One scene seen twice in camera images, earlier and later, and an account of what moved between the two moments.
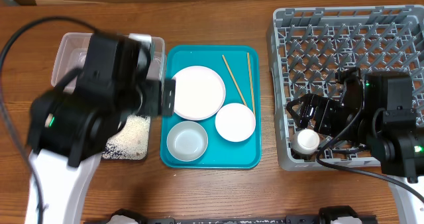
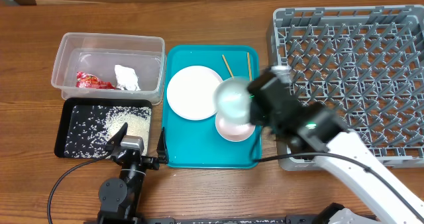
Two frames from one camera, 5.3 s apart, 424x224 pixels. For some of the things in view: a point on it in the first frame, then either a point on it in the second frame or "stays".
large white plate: [199, 93] stays
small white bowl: [235, 122] stays
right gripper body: [330, 117] -> [260, 115]
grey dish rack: [309, 46] stays
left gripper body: [152, 99] -> [148, 163]
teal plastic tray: [239, 66] stays
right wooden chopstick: [250, 81] stays
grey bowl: [187, 140] -> [232, 100]
